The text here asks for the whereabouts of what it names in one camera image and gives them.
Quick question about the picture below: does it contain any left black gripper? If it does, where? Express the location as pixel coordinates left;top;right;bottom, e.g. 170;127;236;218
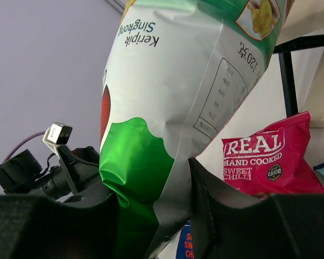
29;146;100;200

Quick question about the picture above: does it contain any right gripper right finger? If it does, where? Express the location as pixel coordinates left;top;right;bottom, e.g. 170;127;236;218
190;159;324;258

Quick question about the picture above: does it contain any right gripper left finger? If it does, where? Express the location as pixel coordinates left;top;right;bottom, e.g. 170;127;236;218
0;193;117;258

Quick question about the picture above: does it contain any green Chuba bag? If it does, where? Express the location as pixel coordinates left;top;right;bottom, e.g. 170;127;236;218
99;1;293;258

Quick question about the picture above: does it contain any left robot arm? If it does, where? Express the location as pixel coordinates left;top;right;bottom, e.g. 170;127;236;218
0;146;100;200

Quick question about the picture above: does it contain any pink Real chips bag centre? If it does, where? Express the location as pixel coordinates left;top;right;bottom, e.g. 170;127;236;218
222;112;324;196

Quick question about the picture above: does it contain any beige three-tier shelf rack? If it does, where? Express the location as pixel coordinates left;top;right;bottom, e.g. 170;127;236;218
278;1;324;128

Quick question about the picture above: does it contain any blue Burts chilli bag right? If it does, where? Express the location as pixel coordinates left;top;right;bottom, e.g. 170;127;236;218
175;221;195;259

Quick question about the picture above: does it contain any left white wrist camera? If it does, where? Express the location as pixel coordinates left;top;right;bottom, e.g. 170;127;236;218
43;122;73;154

